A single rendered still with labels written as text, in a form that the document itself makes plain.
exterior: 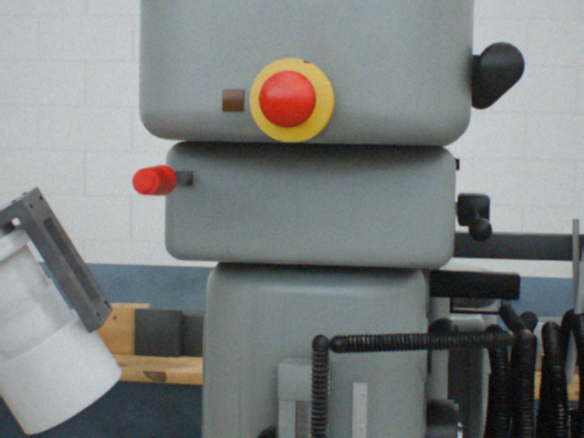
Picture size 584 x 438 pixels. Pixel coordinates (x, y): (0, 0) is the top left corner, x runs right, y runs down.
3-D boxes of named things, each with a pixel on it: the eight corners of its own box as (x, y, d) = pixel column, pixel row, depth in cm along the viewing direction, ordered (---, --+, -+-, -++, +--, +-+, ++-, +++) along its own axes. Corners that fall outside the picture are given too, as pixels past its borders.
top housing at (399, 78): (474, 145, 88) (480, -79, 87) (119, 139, 91) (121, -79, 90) (462, 148, 135) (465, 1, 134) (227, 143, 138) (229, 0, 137)
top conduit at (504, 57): (524, 88, 90) (526, 41, 90) (466, 88, 91) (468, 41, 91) (496, 109, 135) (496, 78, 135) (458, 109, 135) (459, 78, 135)
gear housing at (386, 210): (457, 271, 98) (460, 146, 97) (159, 262, 101) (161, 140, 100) (453, 241, 131) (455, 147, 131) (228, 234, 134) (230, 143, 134)
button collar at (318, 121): (331, 142, 87) (333, 58, 87) (248, 140, 88) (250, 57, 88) (334, 142, 89) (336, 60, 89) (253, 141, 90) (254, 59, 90)
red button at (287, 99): (313, 128, 84) (315, 69, 84) (255, 127, 85) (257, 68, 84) (318, 129, 88) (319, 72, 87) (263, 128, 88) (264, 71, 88)
